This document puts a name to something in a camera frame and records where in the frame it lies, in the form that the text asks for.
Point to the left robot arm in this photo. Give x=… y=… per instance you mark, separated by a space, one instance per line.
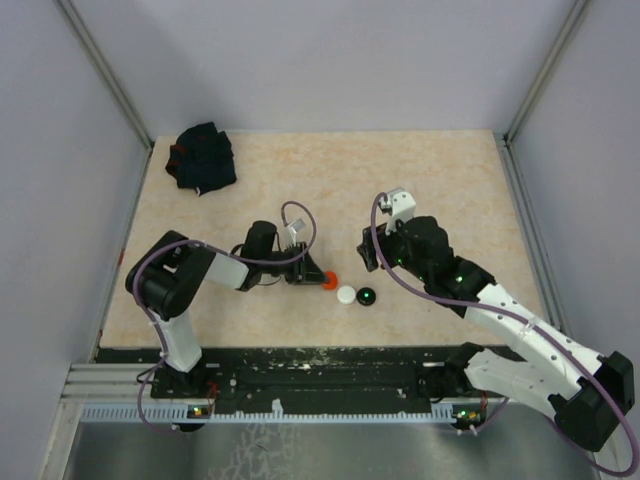
x=166 y=280

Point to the white cable duct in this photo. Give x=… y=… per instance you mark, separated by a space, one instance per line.
x=194 y=414

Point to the left aluminium frame post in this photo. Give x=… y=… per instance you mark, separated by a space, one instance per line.
x=104 y=70

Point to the white charging case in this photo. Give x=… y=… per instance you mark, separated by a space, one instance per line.
x=346 y=295

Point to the orange round charging case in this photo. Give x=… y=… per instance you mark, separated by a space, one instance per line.
x=331 y=281

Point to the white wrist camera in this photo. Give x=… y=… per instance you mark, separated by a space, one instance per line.
x=399 y=205
x=292 y=231

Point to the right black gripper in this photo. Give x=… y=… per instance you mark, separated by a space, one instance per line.
x=385 y=240

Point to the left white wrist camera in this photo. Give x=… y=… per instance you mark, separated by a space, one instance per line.
x=292 y=231

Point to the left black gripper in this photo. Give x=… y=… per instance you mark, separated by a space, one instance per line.
x=306 y=271

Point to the right aluminium frame post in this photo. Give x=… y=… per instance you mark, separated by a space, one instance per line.
x=561 y=43

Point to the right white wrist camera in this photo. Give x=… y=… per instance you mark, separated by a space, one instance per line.
x=399 y=205

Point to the dark crumpled cloth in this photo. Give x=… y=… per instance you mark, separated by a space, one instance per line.
x=202 y=159

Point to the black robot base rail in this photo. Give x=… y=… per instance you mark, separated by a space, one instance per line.
x=327 y=381

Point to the aluminium frame post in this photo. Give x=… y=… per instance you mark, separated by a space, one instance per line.
x=104 y=70
x=561 y=43

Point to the black round charging case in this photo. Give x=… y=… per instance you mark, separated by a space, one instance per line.
x=366 y=296

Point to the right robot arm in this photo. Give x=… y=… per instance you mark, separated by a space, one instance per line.
x=586 y=395

